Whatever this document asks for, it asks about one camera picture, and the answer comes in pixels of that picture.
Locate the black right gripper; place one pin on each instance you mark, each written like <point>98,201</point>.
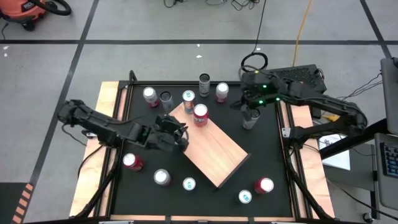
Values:
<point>259,99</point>

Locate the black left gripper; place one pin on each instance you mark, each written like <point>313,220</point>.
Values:
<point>164,133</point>

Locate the silver blue slim can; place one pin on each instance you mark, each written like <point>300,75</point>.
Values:
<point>189,184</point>
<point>245,196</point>
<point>188,96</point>

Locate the red soda can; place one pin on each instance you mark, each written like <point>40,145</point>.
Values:
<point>130,160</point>

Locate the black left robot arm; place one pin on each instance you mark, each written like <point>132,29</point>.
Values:
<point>102,124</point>

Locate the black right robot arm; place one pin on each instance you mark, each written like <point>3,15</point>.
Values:
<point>329,104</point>

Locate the tall silver can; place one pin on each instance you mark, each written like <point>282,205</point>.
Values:
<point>250,124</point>

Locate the pink and white can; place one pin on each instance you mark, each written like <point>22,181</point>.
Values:
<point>222,88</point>
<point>161,176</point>
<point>149,92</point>

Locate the silver can with dark top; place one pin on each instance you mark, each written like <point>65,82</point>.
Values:
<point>168,104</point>

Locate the white Celsius can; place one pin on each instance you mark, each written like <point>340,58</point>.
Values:
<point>204,88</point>

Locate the black computer case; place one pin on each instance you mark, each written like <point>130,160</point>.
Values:
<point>304,74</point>

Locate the small yellow object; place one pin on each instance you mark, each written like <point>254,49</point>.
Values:
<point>332,117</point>

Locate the white paper sheet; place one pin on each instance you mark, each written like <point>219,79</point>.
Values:
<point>339,158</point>

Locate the black metal beam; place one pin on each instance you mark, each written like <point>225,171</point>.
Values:
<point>357,139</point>

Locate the grey computer monitor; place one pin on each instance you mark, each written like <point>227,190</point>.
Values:
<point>391,93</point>

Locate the black keyboard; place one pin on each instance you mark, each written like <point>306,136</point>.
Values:
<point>391,160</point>

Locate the black caster wheel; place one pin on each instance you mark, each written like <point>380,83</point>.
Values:
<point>368,217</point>

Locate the grey desk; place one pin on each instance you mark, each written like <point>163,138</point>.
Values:
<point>387,193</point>

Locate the orange shop vacuum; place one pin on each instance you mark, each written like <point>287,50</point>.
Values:
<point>18,9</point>

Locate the wooden shelf with black frame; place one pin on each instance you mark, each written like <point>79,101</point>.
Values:
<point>214,149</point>

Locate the black aluminium table frame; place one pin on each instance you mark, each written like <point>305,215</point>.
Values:
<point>104,185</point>

